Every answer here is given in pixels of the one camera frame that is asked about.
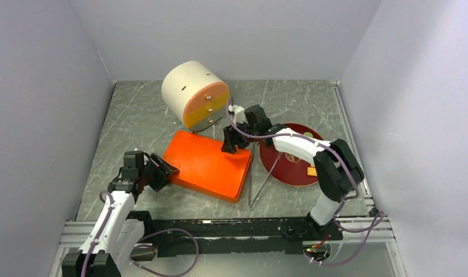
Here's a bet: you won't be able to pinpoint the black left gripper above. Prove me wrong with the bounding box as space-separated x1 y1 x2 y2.
138 153 179 192

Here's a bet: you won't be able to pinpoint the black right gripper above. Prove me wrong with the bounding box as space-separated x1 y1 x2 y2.
221 118 259 155

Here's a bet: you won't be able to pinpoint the orange tin lid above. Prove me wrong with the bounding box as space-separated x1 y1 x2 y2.
163 130 252 203

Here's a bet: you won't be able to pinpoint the silver metal tongs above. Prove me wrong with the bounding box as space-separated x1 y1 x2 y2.
247 142 283 209

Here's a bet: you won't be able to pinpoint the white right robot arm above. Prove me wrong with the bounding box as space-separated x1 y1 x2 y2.
221 100 365 239

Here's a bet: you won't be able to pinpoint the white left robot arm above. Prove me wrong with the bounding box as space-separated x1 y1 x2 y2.
61 149 179 276

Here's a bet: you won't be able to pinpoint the white round drawer cabinet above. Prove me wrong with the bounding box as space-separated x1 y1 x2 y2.
161 61 230 132

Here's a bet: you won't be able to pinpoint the gold coin emblem cookie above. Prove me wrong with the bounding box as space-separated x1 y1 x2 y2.
285 153 301 163

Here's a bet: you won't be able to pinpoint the red round plate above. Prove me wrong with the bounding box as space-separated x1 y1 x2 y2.
259 143 319 187

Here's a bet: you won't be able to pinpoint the orange rectangular cookie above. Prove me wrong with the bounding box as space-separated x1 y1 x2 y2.
306 167 318 177

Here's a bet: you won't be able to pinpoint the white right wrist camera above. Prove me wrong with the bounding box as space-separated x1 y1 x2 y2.
227 104 246 124

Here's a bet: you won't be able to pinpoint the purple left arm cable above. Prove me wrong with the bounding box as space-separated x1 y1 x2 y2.
80 190 200 277

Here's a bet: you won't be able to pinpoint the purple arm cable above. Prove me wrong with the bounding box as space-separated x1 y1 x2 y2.
225 97 385 267
80 190 200 277

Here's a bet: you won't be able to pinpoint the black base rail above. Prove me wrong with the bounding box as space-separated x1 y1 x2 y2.
141 216 343 257

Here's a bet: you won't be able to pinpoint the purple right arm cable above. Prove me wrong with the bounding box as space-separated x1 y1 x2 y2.
225 97 385 267

